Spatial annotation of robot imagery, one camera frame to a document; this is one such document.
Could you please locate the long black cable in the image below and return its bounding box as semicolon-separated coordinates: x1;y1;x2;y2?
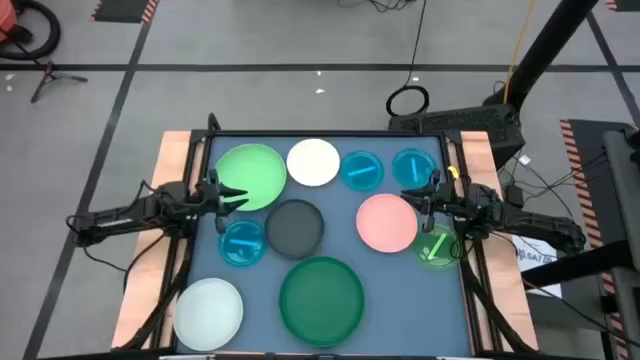
384;0;431;119

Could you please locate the black vacuum hose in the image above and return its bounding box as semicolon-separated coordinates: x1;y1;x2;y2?
0;0;62;62

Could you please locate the grey metal stand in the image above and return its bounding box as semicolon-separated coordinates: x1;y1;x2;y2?
602;127;640;360

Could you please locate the light green plastic plate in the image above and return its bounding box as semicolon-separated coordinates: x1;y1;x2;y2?
214;143;288;213

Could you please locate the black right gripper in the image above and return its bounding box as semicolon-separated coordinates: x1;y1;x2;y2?
399;168;474;235

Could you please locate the light wooden side board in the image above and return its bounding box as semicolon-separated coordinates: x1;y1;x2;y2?
458;130;540;351
111;130;207;350

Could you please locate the black hazard-striped floor mat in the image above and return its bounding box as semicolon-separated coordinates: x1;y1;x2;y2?
91;0;160;25
559;118;640;360

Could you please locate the black table frame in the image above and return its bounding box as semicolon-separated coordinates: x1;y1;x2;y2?
119;112;532;357

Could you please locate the clear teal plastic plate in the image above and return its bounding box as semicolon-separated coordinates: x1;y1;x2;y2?
340;150;386;193
217;218;268;268
391;147;438;191

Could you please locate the white printed paper sheet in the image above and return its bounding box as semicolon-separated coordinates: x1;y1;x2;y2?
512;234;564;299

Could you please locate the large dark green plastic plate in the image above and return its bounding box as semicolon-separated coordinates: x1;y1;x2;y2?
278;255;366;349

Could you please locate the orange vacuum cleaner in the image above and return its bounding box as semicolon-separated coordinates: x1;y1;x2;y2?
0;0;19;44

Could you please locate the small white plastic plate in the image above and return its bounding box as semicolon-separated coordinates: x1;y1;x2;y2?
285;138;342;188

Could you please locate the clear green plastic plate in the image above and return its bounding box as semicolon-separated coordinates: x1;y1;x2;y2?
412;223;464;272

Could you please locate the black power adapter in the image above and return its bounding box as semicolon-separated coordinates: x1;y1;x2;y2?
504;184;526;209

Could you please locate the black beam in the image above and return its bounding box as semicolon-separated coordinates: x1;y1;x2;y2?
519;239;635;290

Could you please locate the pink plastic plate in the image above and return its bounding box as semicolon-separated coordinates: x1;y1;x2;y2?
355;193;419;254

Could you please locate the thick black pole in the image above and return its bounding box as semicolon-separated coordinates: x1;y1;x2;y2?
482;0;600;109

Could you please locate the large off-white plastic plate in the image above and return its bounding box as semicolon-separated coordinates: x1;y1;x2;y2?
172;277;245;353

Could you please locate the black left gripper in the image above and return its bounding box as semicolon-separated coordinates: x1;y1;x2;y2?
192;168;250;235

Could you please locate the yellow cable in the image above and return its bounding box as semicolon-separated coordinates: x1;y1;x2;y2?
502;0;538;105

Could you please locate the dark grey plastic plate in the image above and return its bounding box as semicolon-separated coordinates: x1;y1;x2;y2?
264;198;325;260

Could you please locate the black tripod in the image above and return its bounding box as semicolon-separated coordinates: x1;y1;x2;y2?
29;59;90;105

